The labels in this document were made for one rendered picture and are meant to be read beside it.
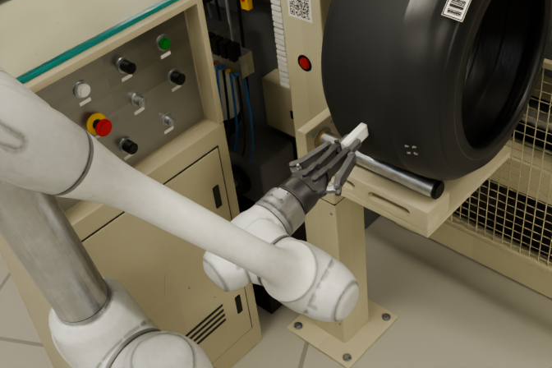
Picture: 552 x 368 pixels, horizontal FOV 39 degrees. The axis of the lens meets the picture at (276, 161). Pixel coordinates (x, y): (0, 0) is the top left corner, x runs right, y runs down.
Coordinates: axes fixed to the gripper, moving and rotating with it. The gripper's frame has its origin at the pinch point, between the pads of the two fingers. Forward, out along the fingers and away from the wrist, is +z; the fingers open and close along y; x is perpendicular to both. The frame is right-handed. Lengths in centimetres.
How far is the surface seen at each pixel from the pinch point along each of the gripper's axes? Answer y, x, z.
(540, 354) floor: -23, 119, 42
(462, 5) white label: -14.2, -24.8, 18.5
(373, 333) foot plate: 23, 114, 16
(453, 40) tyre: -14.4, -19.5, 14.8
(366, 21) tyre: 2.0, -21.2, 10.7
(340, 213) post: 28, 57, 17
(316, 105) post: 31.4, 20.4, 20.4
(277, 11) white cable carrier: 43, -2, 25
